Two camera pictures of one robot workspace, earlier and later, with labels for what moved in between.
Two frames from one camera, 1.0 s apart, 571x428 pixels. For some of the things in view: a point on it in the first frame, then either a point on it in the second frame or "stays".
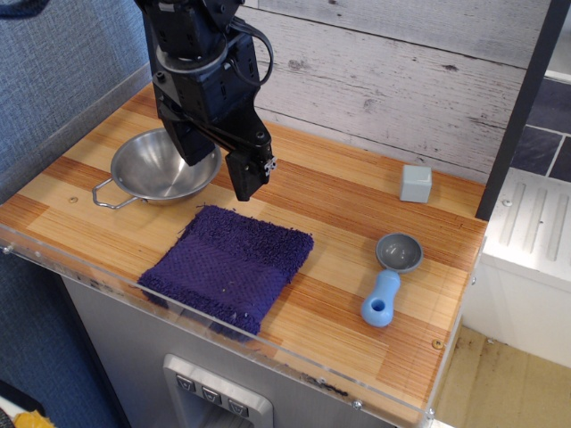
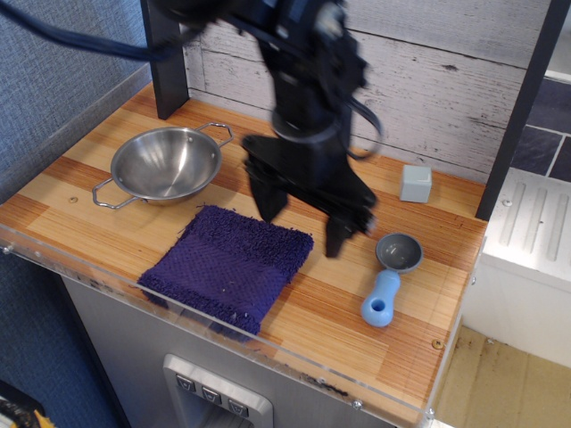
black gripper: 222,97 to 318,173
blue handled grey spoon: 399,253 stays
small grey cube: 416,184 stays
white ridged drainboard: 530,224 stays
